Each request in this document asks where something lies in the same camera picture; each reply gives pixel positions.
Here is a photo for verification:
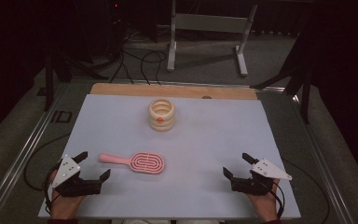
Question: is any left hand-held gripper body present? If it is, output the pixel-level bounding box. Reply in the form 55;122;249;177
51;154;103;198

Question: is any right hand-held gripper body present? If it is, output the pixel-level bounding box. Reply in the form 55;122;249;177
231;158;293;196

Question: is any pink hairbrush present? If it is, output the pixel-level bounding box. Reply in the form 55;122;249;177
98;151;166;175

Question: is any cream ribbed cup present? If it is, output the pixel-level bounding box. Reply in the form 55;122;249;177
147;98;176;133

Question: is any person's right hand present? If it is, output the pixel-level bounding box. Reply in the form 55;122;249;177
247;179;281;222

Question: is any person's left hand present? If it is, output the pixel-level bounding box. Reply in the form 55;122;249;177
49;169;85;219

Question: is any white table mat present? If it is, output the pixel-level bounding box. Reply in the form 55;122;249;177
37;93;302;219

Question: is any black metal stand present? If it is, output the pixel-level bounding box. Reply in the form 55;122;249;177
42;52;110;112

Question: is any black tripod stand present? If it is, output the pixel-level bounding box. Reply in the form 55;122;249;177
250;6;314;125

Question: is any grey metal stand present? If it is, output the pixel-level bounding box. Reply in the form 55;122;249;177
166;0;258;77

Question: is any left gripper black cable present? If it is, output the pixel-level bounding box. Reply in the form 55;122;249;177
44;164;60;216

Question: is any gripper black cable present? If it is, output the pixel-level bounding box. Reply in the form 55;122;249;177
254;177;286;219
44;164;60;216

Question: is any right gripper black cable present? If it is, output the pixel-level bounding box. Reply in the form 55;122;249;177
254;177;286;219

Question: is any black floor cable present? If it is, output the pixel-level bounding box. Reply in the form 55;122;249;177
140;49;168;86
23;133;71;191
282;158;331;224
109;50;135;85

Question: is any black floor bracket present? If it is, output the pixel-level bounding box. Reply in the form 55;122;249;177
49;110;74;124

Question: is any aluminium floor rail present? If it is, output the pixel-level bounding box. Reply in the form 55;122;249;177
292;94;352;224
0;83;71;224

